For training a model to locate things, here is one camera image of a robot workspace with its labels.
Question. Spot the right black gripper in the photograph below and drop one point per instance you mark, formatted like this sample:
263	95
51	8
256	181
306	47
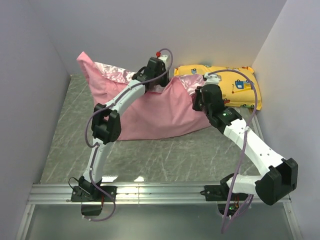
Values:
198	94

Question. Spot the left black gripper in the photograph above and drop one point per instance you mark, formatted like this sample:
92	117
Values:
167	75

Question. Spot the pink satin pillowcase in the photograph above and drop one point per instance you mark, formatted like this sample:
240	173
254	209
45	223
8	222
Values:
163	112

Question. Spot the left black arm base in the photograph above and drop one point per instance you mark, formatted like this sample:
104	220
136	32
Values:
92	199

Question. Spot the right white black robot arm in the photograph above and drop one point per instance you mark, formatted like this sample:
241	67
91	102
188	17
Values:
277	176

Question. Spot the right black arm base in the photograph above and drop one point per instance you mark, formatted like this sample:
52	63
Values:
219	193

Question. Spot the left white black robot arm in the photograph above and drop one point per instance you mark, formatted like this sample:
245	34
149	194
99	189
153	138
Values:
106	118

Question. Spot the yellow cartoon vehicle pillow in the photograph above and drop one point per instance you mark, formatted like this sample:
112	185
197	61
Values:
236	89

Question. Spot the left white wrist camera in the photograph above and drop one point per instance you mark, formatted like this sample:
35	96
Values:
163	57

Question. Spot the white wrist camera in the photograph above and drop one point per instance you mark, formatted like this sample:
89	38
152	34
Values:
213	79
163	57

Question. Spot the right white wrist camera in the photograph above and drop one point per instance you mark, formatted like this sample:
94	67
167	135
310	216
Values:
213	79

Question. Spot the aluminium mounting rail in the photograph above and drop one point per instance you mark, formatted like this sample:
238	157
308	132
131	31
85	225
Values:
132	193

